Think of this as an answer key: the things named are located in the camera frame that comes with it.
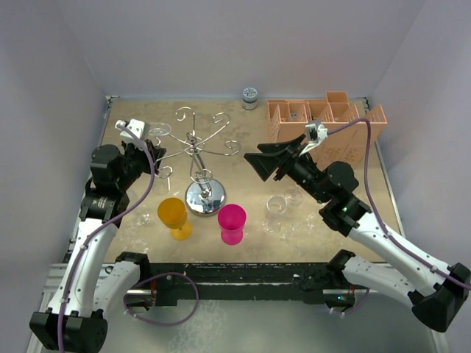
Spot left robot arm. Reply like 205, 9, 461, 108
29, 140, 166, 352

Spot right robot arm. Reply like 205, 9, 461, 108
244, 135, 470, 332

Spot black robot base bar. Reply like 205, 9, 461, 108
149, 263, 355, 308

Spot chrome wine glass rack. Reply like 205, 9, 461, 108
162, 107, 241, 217

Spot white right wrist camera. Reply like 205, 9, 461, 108
300, 120, 328, 155

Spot pink plastic goblet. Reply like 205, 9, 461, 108
217, 204, 247, 246

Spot short clear wine glass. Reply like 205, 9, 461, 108
261, 196, 288, 235

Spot peach plastic organizer box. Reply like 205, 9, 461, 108
267, 91, 387, 169

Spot yellow plastic goblet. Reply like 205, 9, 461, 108
157, 197, 193, 240

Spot tall clear champagne flute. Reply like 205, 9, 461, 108
284, 188, 303, 207

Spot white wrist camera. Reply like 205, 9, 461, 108
114, 118, 146, 143
300, 120, 328, 155

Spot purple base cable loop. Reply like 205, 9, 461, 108
123, 272, 200, 326

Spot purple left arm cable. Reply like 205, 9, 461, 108
57, 124, 155, 352

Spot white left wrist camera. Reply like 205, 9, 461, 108
114, 118, 146, 143

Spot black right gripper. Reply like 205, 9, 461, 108
244, 134, 330, 204

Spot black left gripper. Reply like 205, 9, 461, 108
116, 138, 164, 190

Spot small jar blue patterned lid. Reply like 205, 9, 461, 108
242, 88, 258, 110

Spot clear glass left side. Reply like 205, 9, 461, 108
130, 208, 150, 227

